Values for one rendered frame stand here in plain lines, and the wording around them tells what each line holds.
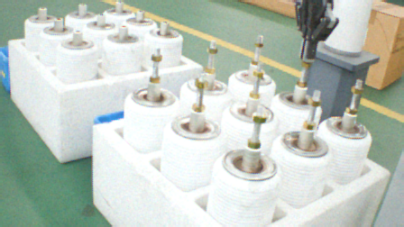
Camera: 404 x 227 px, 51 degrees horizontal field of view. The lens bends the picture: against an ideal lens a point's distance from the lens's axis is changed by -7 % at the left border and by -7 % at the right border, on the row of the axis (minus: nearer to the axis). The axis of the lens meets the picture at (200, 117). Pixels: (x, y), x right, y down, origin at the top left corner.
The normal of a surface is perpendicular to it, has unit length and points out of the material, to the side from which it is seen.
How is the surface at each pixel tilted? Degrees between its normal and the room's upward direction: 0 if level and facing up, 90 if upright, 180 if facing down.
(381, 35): 90
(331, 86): 90
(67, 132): 90
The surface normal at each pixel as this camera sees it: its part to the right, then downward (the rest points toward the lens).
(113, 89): 0.62, 0.41
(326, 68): -0.70, 0.24
